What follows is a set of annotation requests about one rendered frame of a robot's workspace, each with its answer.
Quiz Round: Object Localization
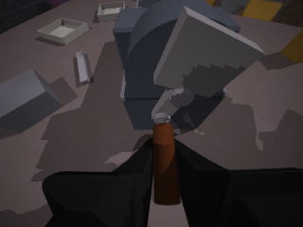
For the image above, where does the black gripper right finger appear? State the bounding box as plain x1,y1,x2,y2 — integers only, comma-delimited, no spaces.
174,138,303,227

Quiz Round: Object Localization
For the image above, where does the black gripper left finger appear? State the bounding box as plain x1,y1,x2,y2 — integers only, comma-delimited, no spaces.
42,137,153,227

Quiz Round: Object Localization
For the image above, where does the light grey flat bar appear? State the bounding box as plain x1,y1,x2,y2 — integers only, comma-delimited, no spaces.
76,51,90,85

